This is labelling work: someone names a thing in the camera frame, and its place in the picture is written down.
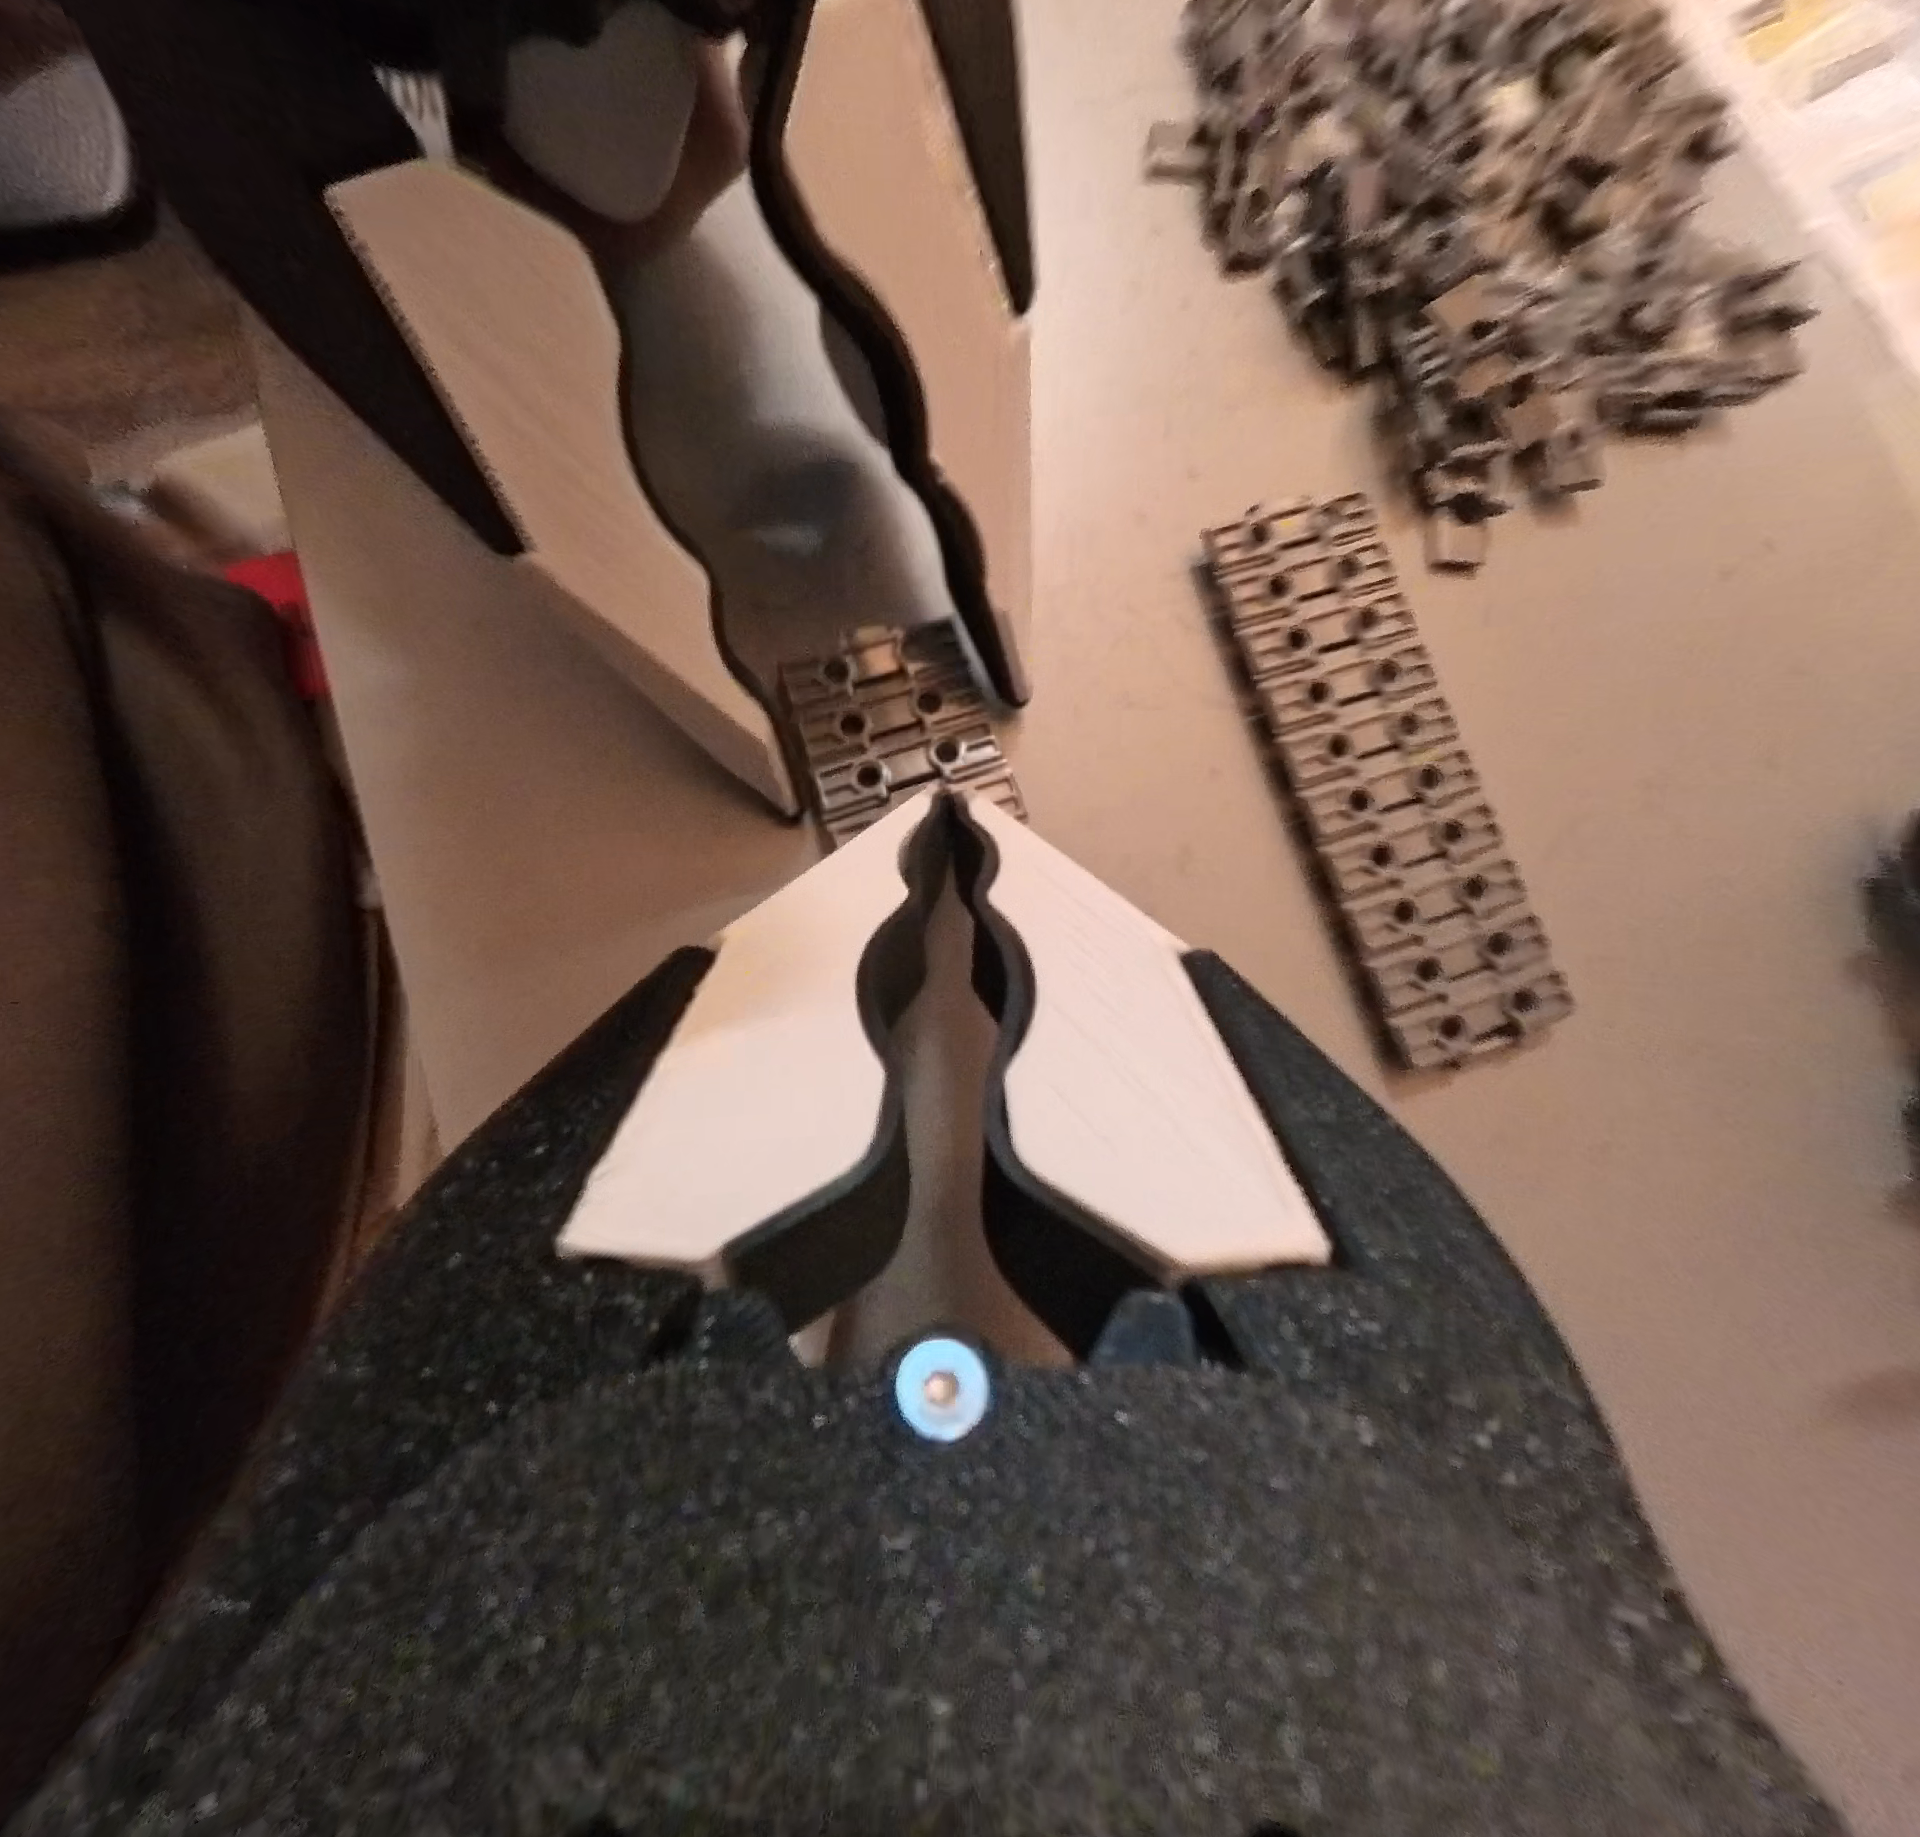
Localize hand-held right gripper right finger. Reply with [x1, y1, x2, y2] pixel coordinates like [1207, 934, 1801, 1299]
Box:
[944, 790, 1339, 1287]

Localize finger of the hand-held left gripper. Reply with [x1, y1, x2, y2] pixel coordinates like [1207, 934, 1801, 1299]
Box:
[318, 160, 809, 827]
[739, 0, 1041, 715]

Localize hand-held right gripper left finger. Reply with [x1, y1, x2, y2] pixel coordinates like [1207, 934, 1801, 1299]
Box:
[554, 795, 960, 1290]

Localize short grey track strip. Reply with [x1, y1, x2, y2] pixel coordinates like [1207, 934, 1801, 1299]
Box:
[780, 619, 1030, 849]

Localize assembled grey track strip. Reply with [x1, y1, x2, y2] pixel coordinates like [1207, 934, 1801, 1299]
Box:
[1196, 490, 1579, 1074]

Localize pile of grey track links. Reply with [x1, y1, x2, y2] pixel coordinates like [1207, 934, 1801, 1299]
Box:
[1147, 0, 1818, 570]

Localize person's left hand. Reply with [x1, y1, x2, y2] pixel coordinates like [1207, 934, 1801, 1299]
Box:
[637, 37, 760, 278]

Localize grey mesh office chair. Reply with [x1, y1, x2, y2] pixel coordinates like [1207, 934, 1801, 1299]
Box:
[0, 37, 161, 271]

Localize small red object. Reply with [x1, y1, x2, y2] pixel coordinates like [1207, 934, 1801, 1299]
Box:
[224, 546, 325, 698]

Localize yellow grey sticker sheet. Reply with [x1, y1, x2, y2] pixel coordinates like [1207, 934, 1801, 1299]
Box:
[1665, 0, 1920, 265]

